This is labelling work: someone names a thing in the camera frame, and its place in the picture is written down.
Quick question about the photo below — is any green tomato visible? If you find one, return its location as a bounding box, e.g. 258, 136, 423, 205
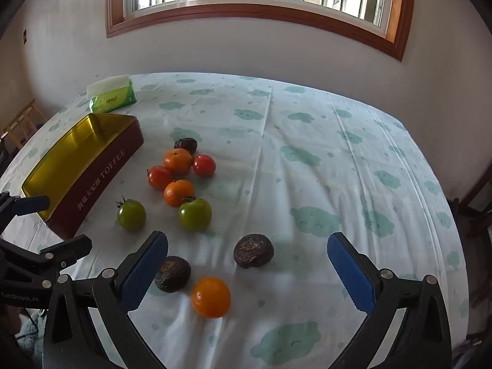
178, 197, 213, 232
116, 196, 147, 232

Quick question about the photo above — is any light wooden chair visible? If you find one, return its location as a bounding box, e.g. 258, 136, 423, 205
0, 98, 49, 150

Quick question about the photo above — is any large dark wrinkled passion fruit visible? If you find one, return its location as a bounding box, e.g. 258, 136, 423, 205
234, 234, 275, 269
154, 256, 192, 293

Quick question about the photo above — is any red tomato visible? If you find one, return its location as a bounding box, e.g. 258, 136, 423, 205
192, 154, 216, 178
147, 165, 174, 190

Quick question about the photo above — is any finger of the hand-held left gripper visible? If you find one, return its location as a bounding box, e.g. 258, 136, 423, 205
0, 192, 50, 236
0, 235, 92, 275

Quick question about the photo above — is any gold and maroon tin box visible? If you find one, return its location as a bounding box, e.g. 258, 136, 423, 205
21, 113, 145, 239

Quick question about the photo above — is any large smooth orange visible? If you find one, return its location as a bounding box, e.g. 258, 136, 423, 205
191, 277, 232, 319

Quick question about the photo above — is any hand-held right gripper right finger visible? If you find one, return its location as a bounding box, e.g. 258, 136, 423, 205
327, 232, 452, 369

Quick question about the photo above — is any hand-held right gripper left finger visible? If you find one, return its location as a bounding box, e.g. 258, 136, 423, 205
43, 231, 170, 369

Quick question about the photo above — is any small dark wrinkled passion fruit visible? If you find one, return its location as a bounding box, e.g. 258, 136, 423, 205
174, 137, 198, 155

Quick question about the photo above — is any dark wooden chair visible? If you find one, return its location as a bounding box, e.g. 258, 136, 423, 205
448, 169, 492, 247

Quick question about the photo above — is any orange mandarin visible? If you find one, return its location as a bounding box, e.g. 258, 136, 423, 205
164, 148, 193, 175
164, 179, 196, 208

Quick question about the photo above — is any green tissue pack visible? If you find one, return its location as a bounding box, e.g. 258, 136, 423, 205
86, 76, 137, 114

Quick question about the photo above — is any wooden framed barred window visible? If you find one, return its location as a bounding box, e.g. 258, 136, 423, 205
105, 0, 416, 62

